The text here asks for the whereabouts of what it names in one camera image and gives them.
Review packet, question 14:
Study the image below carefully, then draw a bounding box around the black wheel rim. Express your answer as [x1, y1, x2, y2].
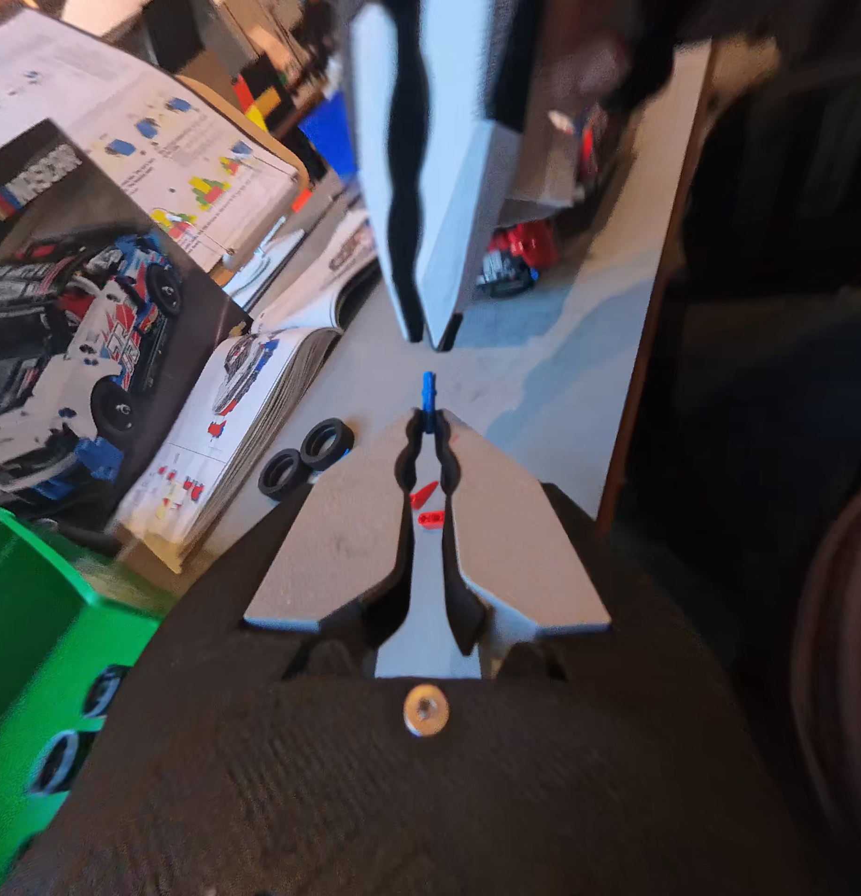
[84, 665, 130, 718]
[28, 728, 95, 799]

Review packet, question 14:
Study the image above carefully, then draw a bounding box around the toy car box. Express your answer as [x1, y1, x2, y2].
[0, 119, 253, 512]

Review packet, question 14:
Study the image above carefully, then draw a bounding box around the white tray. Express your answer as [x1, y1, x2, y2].
[224, 231, 307, 312]

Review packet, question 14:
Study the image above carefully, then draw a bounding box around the black rubber toy tire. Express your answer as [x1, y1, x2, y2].
[259, 448, 312, 499]
[299, 418, 356, 471]

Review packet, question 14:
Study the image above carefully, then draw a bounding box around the grey desk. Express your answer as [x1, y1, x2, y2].
[122, 42, 712, 676]

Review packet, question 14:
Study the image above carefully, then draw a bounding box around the person's right hand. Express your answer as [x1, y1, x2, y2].
[543, 24, 638, 123]

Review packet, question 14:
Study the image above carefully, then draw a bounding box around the blue plastic bin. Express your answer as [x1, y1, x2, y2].
[297, 91, 358, 179]

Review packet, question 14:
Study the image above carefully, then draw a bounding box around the open instruction booklet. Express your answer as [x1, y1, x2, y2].
[112, 210, 382, 571]

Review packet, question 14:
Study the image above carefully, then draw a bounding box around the printed instruction sheet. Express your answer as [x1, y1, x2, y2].
[0, 7, 309, 274]

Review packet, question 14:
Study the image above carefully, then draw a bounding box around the person's brown sweater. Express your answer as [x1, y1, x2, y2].
[788, 476, 861, 841]

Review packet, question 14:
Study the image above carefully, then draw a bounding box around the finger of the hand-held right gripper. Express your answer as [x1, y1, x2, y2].
[346, 0, 431, 344]
[413, 0, 524, 352]

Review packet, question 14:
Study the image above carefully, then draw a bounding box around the green plastic bin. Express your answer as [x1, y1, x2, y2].
[0, 504, 162, 896]

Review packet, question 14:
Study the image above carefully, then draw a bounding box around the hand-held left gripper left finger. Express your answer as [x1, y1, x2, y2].
[243, 407, 426, 674]

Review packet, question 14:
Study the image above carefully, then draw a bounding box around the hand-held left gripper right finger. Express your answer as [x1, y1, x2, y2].
[434, 408, 612, 674]

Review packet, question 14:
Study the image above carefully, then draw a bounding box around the toy brick race car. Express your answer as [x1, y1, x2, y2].
[476, 105, 614, 298]

